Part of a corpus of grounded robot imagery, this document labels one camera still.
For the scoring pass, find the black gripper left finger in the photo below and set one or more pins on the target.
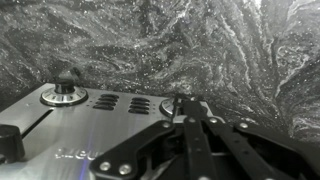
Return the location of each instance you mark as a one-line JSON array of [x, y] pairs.
[[140, 150]]

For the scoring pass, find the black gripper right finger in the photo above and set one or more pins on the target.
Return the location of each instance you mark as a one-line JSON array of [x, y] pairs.
[[260, 153]]

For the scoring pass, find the stainless steel toaster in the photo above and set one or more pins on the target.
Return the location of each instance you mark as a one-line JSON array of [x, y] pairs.
[[73, 130]]

